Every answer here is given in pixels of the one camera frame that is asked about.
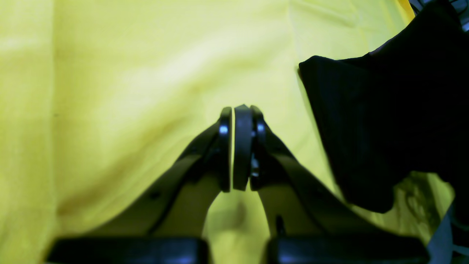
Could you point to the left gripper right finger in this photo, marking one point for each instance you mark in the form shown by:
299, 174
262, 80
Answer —
307, 223

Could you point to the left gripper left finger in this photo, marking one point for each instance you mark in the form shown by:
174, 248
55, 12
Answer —
164, 225

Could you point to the black T-shirt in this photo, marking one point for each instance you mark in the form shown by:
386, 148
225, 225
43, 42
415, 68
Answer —
399, 109

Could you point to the yellow table cloth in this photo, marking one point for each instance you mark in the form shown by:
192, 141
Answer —
99, 97

